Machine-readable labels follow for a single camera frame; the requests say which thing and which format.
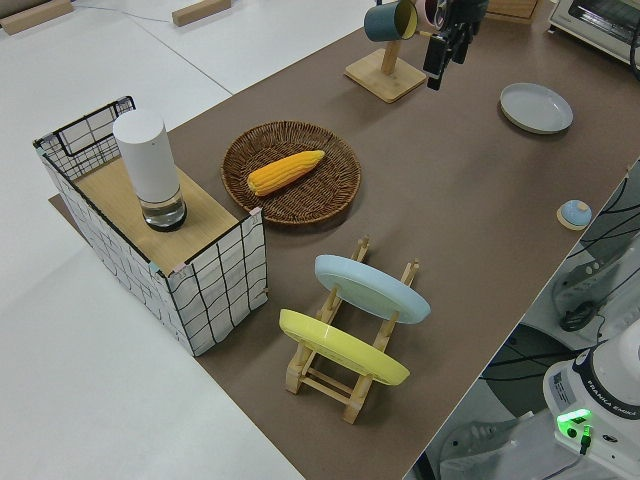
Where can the dark blue mug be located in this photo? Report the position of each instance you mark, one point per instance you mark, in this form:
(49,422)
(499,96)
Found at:
(382,22)

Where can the light blue plate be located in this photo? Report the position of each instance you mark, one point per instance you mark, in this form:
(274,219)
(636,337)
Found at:
(370,290)

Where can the wooden mug rack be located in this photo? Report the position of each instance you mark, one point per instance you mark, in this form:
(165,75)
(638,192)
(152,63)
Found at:
(385,80)

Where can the white toaster oven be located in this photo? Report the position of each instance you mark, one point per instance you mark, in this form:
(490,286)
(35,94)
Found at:
(595,25)

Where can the short wooden block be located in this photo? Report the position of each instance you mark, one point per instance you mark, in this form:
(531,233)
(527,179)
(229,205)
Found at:
(202,12)

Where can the long wooden block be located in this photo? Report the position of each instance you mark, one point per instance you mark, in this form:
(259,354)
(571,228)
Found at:
(35,15)

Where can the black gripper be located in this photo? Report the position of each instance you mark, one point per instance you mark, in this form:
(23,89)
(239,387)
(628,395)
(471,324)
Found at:
(467,12)

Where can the pink mug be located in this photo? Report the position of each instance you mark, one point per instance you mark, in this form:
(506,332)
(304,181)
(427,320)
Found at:
(431,12)

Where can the white cylindrical bottle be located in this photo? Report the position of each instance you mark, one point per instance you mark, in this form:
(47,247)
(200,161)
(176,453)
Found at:
(147,160)

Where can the brown table mat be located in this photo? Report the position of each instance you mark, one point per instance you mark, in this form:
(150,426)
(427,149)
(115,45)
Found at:
(425,200)

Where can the yellow corn cob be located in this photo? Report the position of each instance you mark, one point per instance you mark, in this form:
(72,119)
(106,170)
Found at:
(285,172)

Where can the grid pattern storage box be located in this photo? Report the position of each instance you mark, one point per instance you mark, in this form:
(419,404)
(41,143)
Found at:
(215,295)

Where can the yellow plate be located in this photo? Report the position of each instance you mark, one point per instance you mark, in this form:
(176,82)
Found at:
(340,345)

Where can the blue dome bell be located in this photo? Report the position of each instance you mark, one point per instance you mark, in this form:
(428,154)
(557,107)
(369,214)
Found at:
(575,214)

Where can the brown wicker basket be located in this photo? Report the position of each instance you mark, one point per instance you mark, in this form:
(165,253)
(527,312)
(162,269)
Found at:
(300,207)

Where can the wooden plate rack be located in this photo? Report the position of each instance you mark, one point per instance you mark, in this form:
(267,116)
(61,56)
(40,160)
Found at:
(360,395)

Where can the gray round plate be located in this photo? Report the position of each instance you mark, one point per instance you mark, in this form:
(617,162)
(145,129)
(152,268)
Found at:
(537,107)

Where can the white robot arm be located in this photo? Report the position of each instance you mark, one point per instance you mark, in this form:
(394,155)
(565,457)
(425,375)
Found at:
(600,400)

